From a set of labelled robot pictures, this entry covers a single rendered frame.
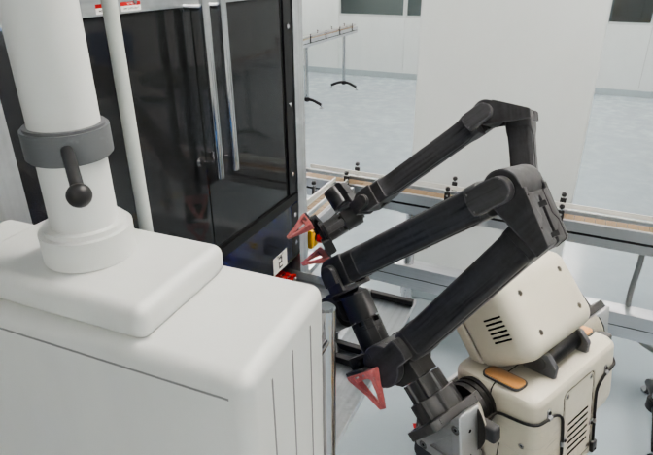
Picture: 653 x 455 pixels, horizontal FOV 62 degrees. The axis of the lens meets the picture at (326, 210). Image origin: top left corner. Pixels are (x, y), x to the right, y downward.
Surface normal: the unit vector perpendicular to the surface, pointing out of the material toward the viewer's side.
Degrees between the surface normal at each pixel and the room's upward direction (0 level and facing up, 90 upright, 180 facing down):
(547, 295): 48
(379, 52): 90
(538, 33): 90
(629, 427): 0
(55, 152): 90
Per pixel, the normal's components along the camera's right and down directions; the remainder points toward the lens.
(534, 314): 0.46, -0.37
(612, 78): -0.43, 0.38
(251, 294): 0.00, -0.91
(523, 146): -0.52, 0.08
